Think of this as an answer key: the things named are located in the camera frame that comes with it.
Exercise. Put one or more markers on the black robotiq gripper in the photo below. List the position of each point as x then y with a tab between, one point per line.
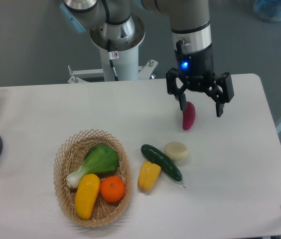
196	71

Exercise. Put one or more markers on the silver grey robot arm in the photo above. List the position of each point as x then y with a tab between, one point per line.
189	20

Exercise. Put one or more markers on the woven wicker basket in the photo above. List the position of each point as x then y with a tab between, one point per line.
70	157

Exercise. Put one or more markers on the yellow mango toy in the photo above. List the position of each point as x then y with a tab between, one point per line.
86	194

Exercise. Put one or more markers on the magenta sweet potato toy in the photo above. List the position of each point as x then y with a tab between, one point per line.
189	115

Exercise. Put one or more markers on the dark green cucumber toy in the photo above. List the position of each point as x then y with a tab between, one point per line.
154	155

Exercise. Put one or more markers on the yellow corn piece toy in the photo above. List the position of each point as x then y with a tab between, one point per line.
148	175

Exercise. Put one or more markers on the blue plastic bag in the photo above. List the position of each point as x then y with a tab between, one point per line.
268	10

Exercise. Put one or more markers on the green bok choy toy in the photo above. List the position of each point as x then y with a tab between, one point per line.
100	159

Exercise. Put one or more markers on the orange tangerine toy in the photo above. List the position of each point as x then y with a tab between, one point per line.
112	189

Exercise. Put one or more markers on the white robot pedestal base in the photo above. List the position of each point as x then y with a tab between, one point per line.
120	62

